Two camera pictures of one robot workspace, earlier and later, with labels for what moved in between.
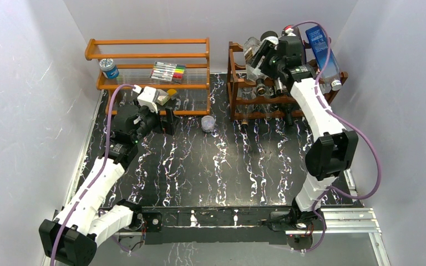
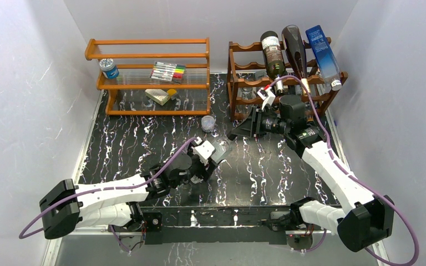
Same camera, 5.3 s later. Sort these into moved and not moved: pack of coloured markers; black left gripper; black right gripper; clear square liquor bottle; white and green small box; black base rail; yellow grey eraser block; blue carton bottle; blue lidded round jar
Moved: black left gripper; black right gripper; clear square liquor bottle
Not moved: black base rail; blue lidded round jar; yellow grey eraser block; pack of coloured markers; blue carton bottle; white and green small box
